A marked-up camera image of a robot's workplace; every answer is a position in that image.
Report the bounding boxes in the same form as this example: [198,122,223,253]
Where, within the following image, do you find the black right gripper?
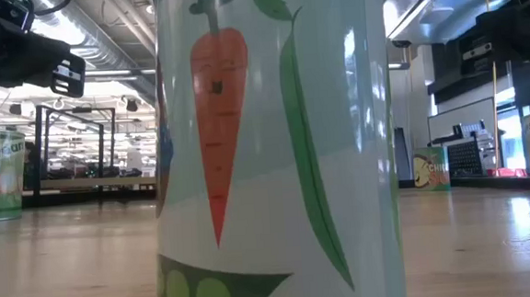
[456,0,530,75]

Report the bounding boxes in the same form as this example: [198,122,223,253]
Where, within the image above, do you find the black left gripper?
[0,6,88,104]

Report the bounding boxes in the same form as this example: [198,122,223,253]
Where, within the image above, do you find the green chicken soup can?
[411,144,452,194]

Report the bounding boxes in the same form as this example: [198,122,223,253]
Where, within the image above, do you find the white vegetable can with carrot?
[139,0,407,297]

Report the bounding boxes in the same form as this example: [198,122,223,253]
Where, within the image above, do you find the metal ventilation hood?
[382,0,517,49]

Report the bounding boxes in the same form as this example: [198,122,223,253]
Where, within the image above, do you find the white board panel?
[426,96,499,147]

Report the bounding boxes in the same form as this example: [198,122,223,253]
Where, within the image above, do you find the person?
[20,141,41,191]

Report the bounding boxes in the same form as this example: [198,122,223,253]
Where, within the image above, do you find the black perforated rack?
[445,119,499,178]

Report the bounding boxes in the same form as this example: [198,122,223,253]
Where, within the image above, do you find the red storage bins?
[486,166,529,180]

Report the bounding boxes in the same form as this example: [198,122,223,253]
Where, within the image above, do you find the dark grey upright panel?
[393,126,414,183]

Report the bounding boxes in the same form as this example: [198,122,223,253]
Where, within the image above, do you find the silver ceiling duct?
[29,0,161,113]

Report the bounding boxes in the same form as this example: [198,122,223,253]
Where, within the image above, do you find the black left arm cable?
[32,0,76,17]

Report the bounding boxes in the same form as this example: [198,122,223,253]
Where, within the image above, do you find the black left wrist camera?
[0,0,38,33]

